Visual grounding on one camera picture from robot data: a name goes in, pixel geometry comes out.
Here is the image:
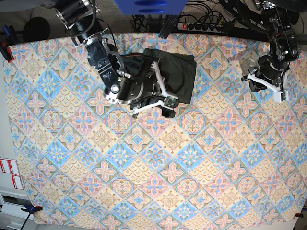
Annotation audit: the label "blue plastic box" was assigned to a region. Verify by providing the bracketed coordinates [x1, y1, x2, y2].
[114, 0, 188, 15]

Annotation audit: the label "orange clamp lower right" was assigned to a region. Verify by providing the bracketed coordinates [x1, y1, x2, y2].
[295, 212, 304, 218]

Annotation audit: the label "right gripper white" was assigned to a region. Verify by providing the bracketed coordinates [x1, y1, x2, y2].
[131, 60, 179, 117]

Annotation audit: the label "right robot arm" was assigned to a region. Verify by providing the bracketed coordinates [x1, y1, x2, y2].
[54, 0, 179, 118]

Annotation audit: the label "dark green long-sleeve shirt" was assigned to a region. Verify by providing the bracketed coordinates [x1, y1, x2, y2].
[121, 48, 197, 104]

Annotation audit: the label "white power strip red switch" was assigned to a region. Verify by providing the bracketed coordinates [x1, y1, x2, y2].
[177, 22, 222, 33]

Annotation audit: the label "patterned colourful tablecloth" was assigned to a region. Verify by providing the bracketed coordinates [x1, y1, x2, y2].
[3, 34, 307, 230]

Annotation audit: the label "white red-framed labels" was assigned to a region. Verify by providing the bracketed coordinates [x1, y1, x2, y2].
[0, 158, 23, 190]

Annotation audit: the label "black round stool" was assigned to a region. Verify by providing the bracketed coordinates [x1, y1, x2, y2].
[23, 17, 50, 42]

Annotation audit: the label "blue clamp upper left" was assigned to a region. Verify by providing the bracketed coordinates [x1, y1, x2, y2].
[0, 25, 14, 63]

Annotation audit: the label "black remote control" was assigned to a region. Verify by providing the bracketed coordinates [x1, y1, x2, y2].
[158, 15, 179, 39]

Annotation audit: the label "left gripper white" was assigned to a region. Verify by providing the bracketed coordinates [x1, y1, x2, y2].
[241, 68, 288, 103]

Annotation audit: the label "blue clamp lower left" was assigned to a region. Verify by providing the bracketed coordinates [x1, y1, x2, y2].
[21, 205, 43, 230]

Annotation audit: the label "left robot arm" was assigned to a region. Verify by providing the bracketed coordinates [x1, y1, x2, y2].
[227, 0, 306, 103]

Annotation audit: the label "blue clamp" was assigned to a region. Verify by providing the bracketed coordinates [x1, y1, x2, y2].
[21, 205, 43, 230]
[0, 25, 14, 63]

